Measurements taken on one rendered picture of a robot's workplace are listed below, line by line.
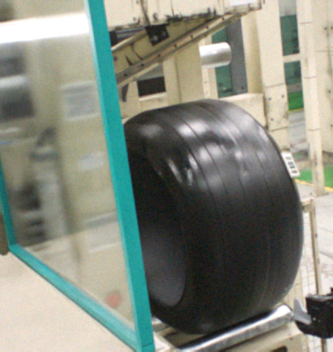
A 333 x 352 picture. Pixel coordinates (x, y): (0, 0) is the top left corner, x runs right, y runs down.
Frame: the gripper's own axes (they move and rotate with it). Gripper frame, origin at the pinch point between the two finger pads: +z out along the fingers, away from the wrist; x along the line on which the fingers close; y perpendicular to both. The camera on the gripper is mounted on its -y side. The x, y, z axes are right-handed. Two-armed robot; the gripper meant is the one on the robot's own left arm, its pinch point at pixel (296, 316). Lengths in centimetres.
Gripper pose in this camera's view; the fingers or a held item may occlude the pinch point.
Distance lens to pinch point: 152.4
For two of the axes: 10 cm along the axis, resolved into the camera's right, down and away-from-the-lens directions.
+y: -1.9, -9.7, -1.3
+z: -4.7, -0.3, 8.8
